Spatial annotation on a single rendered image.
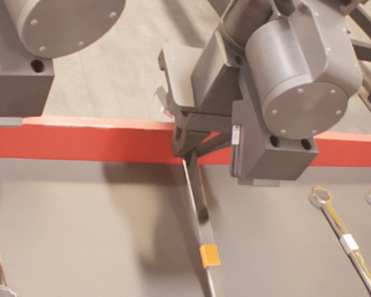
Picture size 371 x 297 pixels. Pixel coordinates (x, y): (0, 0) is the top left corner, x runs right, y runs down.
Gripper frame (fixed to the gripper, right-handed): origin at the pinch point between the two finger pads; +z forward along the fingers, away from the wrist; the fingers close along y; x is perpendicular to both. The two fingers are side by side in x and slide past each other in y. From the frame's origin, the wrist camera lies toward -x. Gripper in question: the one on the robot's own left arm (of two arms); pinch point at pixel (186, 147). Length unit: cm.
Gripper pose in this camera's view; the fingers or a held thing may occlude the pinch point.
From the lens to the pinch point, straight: 55.1
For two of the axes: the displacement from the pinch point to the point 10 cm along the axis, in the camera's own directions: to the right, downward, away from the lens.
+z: -3.5, 5.9, 7.3
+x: -1.7, -8.1, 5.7
